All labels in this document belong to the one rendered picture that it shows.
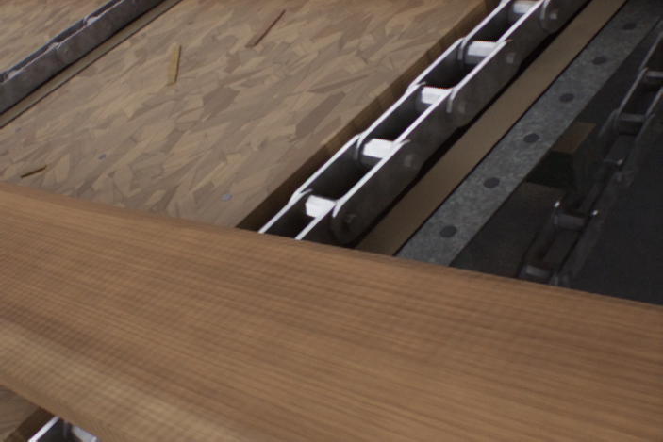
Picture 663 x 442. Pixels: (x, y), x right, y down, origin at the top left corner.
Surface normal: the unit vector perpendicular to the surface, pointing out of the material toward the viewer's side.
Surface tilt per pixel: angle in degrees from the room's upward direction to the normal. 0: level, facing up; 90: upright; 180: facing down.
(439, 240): 0
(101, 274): 0
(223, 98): 0
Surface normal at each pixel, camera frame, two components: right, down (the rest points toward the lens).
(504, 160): -0.35, -0.76
